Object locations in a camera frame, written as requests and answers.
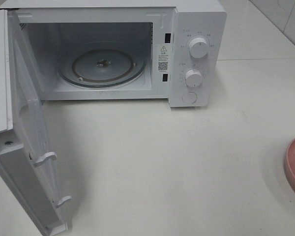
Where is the white microwave door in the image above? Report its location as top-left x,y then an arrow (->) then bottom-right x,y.
0,9 -> 71,236

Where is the white microwave oven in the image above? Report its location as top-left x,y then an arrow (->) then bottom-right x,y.
0,0 -> 227,107

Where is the white warning label sticker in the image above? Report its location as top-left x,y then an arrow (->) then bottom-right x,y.
157,44 -> 170,72

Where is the white round door button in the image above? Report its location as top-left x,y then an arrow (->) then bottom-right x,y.
182,92 -> 197,105

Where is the white timer knob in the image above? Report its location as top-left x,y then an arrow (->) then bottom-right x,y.
185,69 -> 203,88

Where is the white upper power knob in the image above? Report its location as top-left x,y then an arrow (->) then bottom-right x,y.
188,35 -> 209,59

